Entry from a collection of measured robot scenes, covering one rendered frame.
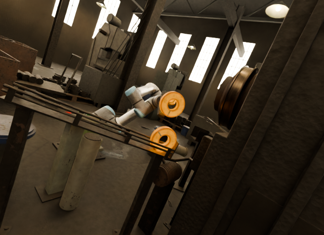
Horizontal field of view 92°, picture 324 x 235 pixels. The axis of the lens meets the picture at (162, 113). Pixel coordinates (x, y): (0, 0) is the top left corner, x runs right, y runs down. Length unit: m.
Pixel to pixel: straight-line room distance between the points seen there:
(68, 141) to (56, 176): 0.26
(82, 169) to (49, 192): 0.34
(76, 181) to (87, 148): 0.24
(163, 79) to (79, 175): 3.98
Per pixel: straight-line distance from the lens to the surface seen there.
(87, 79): 4.38
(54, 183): 1.39
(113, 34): 6.31
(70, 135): 1.20
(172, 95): 0.91
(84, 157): 1.12
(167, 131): 0.88
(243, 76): 1.12
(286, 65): 0.80
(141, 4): 11.20
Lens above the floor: 0.96
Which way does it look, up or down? 8 degrees down
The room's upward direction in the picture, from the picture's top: 22 degrees clockwise
